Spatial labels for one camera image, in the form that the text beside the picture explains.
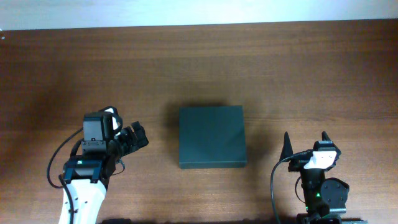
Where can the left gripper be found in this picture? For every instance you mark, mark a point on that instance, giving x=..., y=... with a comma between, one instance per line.
x=133, y=143

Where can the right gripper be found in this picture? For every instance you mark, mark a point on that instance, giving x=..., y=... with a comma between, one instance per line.
x=298, y=163

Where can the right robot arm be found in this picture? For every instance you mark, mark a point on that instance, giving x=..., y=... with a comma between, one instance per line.
x=324, y=199

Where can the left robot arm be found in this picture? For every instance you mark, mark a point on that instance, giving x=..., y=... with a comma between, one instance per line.
x=93, y=159

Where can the black box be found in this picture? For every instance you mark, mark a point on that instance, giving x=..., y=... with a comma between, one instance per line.
x=212, y=137

